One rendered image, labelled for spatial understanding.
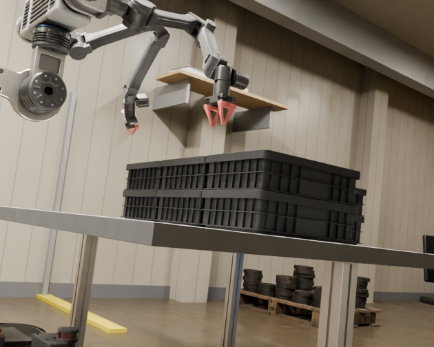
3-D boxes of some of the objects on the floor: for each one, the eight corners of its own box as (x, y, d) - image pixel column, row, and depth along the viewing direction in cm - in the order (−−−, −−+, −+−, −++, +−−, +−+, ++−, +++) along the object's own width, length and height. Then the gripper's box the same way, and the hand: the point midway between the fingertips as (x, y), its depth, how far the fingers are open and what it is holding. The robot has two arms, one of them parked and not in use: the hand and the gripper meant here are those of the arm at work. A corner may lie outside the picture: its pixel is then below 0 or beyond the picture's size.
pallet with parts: (284, 303, 567) (288, 261, 572) (383, 327, 469) (386, 276, 474) (224, 303, 514) (230, 256, 519) (322, 330, 416) (326, 272, 422)
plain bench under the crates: (96, 690, 76) (154, 222, 84) (-82, 377, 201) (-52, 200, 209) (528, 474, 174) (536, 266, 182) (227, 353, 299) (240, 233, 307)
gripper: (205, 82, 180) (200, 125, 178) (223, 76, 171) (218, 122, 169) (221, 87, 183) (216, 129, 182) (239, 81, 175) (235, 126, 173)
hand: (218, 123), depth 175 cm, fingers open, 6 cm apart
